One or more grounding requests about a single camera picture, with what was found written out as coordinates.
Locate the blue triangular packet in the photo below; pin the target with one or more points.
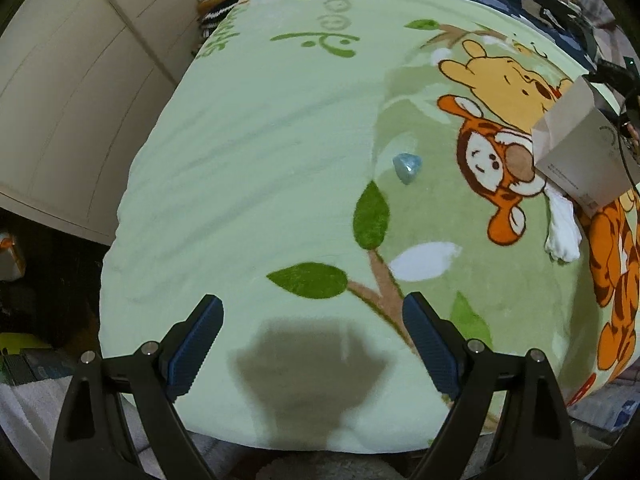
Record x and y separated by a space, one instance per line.
407 167

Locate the white glove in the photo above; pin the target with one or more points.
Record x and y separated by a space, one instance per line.
562 230

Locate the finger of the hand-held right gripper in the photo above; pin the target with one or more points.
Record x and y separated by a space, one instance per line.
617 77

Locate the printed plastic packaging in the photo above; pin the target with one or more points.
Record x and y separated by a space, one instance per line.
605 405

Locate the orange and white container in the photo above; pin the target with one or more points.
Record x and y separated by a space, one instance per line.
11 257

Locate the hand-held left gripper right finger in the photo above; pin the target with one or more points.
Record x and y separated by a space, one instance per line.
430 345

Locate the grey paper bag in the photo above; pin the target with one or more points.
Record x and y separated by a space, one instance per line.
585 160

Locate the cream wardrobe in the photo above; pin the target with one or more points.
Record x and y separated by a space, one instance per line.
75 85

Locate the green cartoon printed blanket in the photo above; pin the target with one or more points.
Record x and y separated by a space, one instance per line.
250 160

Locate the black and white knit cloth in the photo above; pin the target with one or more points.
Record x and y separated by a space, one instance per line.
217 15

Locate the dark clothing pile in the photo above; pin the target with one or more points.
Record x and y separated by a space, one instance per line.
575 30

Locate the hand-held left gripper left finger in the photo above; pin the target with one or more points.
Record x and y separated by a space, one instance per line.
195 345

